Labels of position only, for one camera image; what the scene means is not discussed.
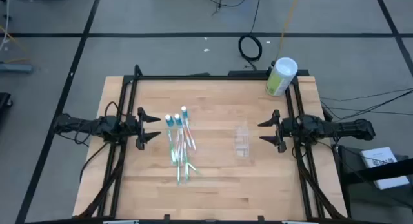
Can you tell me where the clear bag with yellow sponge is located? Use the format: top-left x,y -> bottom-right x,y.
186,120 -> 197,152

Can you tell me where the white cable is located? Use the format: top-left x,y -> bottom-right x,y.
0,0 -> 11,52

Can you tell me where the black cart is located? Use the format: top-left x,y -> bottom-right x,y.
332,145 -> 413,218

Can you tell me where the thin black cable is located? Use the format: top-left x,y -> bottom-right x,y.
203,0 -> 252,17

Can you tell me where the white booklet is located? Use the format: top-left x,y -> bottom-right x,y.
359,146 -> 410,190

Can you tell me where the coiled black cable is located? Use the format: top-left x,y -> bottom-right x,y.
237,0 -> 263,72

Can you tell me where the clear acrylic organizer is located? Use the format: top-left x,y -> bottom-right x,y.
233,124 -> 251,159

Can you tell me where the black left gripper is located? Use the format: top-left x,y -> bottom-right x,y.
124,107 -> 161,150

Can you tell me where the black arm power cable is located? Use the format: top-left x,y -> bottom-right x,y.
79,140 -> 110,183

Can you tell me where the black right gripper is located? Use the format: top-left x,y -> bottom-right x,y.
257,109 -> 304,153

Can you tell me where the silver aluminium extrusion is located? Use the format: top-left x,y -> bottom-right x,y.
102,219 -> 140,224

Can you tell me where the grey floor base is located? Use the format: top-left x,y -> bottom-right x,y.
0,63 -> 34,74

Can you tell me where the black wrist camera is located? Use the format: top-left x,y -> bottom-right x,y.
125,117 -> 137,137
286,117 -> 303,137

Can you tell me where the yellow hanging cable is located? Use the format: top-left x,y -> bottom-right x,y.
276,0 -> 301,63

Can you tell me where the yellow floor cable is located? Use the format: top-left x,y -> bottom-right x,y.
0,25 -> 32,65

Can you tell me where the black floor object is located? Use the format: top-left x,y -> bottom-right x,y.
0,92 -> 14,111

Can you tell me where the black floor cable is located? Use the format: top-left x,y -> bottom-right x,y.
322,90 -> 413,121
319,87 -> 413,102

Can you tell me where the green white wipes canister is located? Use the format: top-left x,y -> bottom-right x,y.
265,57 -> 299,97

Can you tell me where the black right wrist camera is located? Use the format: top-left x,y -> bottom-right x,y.
286,117 -> 303,137

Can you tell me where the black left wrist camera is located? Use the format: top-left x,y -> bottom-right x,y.
125,117 -> 137,137

